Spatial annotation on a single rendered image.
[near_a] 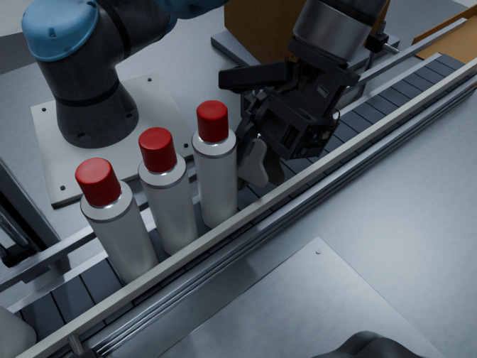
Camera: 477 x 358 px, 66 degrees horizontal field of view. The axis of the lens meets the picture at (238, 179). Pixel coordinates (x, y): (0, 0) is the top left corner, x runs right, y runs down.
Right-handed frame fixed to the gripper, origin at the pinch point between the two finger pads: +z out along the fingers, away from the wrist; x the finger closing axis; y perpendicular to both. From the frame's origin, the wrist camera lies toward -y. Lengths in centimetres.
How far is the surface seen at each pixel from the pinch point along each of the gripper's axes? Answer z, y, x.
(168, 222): 2.9, 2.5, -12.5
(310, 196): 0.2, 6.0, 11.1
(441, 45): -27, -9, 66
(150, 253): 7.7, 2.6, -13.5
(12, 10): 75, -289, 58
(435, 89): -19.6, 4.3, 37.8
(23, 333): 17.1, 1.5, -26.1
